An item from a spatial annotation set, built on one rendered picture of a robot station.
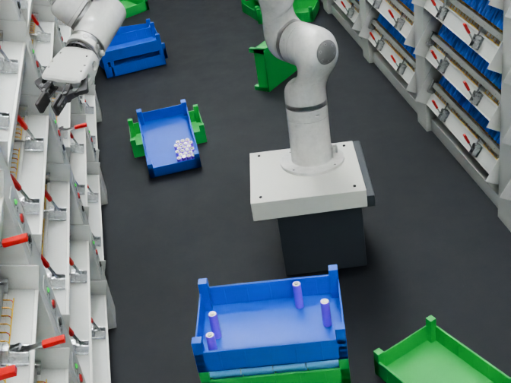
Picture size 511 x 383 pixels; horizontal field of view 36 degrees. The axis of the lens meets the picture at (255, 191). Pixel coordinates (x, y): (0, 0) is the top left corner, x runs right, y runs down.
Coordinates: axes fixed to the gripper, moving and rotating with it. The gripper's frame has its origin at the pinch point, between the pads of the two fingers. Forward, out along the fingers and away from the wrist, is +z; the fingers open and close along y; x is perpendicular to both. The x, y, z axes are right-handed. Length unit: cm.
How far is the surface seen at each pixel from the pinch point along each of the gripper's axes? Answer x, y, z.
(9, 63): 8.6, 7.8, -2.3
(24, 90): -10.9, 18.2, -11.5
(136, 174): -115, 43, -62
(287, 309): -34, -55, 19
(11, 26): 4.0, 18.1, -17.4
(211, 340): -23, -46, 34
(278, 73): -134, 13, -142
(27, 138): -8.7, 7.7, 4.0
